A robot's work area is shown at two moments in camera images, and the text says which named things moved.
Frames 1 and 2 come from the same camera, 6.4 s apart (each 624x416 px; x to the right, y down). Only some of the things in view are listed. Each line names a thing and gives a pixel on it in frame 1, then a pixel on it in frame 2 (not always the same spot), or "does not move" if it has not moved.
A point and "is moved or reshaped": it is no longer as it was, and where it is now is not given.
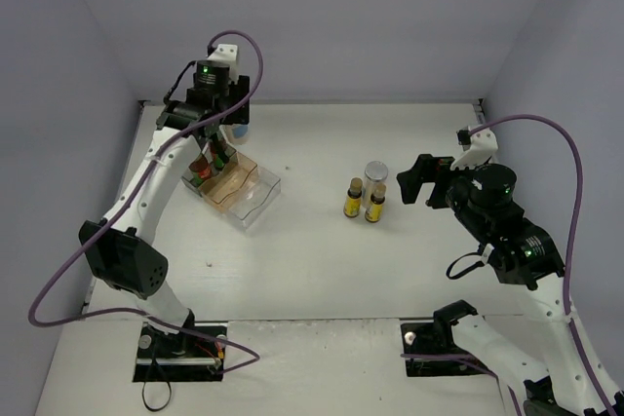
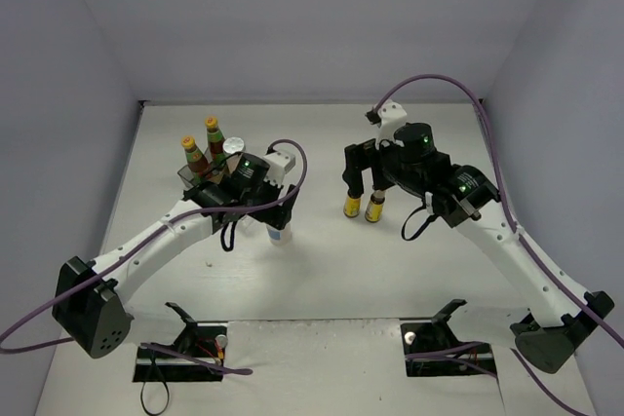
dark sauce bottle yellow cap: [219, 155] does not move
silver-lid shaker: [375, 173] is moved or reshaped
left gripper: [213, 131] -> [281, 211]
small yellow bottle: [352, 204] does not move
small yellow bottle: [374, 212] does not move
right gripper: [436, 182] -> [363, 159]
